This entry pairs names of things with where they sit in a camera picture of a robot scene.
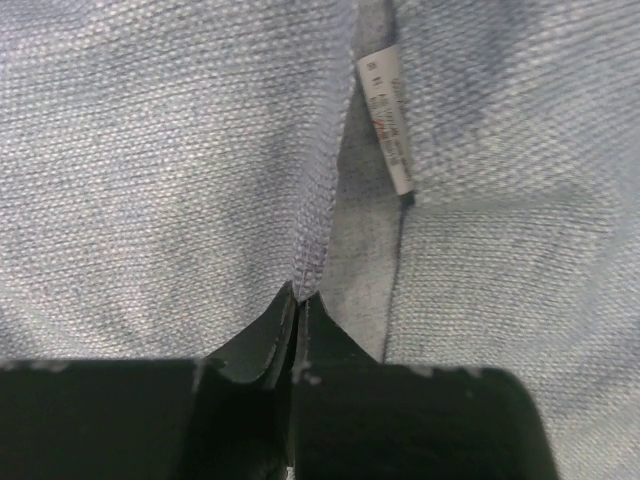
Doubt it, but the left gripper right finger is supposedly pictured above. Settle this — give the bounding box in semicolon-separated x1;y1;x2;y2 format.
292;296;558;479

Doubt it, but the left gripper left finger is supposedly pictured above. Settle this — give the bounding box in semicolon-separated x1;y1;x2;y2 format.
1;285;297;479

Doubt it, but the blue-grey pillowcase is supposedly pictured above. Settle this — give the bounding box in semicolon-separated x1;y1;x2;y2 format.
1;1;639;479

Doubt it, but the white pillowcase care label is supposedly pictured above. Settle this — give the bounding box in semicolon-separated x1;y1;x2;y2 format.
357;45;414;196

